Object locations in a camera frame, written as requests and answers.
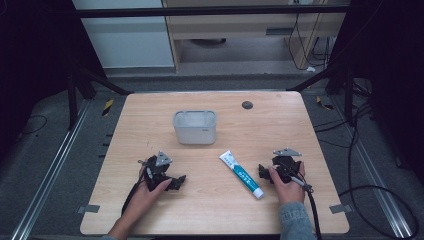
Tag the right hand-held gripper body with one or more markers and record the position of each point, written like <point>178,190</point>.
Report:
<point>285,166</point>

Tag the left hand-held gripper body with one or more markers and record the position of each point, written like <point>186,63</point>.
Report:
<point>156,173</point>

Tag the person's right hand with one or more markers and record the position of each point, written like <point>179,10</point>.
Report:
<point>289,191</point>

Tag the person's left hand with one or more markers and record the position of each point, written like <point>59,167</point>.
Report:
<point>143,198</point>

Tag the white and teal toothpaste tube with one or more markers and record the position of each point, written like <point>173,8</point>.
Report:
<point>241,174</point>

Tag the grey plastic storage bin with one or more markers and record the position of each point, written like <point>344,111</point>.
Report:
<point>195,130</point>

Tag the dark round table grommet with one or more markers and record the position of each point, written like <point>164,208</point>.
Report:
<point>247,105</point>

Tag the yellow and black tape strip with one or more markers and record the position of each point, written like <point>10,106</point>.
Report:
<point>107,107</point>
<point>324,104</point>

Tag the black metal stand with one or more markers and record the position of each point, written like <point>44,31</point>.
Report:
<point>348,96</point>
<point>72,100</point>

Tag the white plug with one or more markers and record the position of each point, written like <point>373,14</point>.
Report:
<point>310,69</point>

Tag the white cabinet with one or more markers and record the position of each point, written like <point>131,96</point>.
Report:
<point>130,43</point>

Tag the wooden desk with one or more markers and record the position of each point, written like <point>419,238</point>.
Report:
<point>233,28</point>

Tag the grey table bracket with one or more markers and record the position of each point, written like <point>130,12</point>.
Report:
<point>88,209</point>
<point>340,209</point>

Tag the aluminium floor rail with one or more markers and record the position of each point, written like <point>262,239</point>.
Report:
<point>376,176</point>
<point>50,170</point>

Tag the black horizontal frame bar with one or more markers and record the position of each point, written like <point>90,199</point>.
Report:
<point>200,11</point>

